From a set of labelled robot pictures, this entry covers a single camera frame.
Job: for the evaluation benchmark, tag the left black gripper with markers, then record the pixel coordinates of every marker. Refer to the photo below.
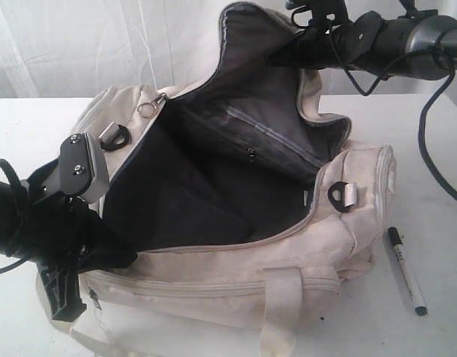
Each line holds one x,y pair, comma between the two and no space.
67,238

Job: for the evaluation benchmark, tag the metal key ring zipper pull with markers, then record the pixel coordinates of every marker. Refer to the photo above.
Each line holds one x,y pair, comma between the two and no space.
150,110

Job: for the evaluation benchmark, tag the cream white duffel bag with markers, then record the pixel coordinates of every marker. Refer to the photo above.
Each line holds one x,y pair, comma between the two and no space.
246,206

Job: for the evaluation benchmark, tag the white marker black cap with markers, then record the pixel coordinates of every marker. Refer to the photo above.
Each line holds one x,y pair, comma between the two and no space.
413,288

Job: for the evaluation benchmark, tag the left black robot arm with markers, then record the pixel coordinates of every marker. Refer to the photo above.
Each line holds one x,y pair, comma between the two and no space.
13,211

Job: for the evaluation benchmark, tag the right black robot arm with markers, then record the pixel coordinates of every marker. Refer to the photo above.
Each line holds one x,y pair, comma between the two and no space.
419,44

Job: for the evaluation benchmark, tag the white background curtain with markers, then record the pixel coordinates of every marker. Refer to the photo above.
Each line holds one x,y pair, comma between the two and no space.
79,48

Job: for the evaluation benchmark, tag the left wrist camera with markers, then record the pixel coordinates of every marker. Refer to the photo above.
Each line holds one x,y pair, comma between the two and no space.
82,168

